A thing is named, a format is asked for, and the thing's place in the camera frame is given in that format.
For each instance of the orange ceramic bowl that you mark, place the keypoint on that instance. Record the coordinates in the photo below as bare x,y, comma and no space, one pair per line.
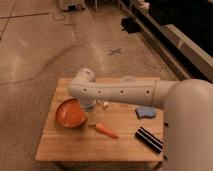
69,114

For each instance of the white device on floor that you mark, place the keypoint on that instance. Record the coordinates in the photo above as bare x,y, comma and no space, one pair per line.
64,5

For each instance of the wooden table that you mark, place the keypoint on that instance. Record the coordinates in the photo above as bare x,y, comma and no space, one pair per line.
84,144

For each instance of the orange carrot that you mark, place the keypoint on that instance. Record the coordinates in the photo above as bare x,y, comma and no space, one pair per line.
103,129

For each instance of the long bench shelf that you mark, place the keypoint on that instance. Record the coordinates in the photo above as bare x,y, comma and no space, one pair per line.
181,29

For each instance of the white tube bottle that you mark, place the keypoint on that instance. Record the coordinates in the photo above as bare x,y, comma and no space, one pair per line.
104,104

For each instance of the black box on floor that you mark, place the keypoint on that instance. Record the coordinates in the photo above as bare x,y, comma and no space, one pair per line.
130,25

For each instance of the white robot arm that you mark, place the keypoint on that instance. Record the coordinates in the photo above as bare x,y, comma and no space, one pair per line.
188,114

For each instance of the blue sponge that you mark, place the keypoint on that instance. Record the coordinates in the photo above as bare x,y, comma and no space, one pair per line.
145,112

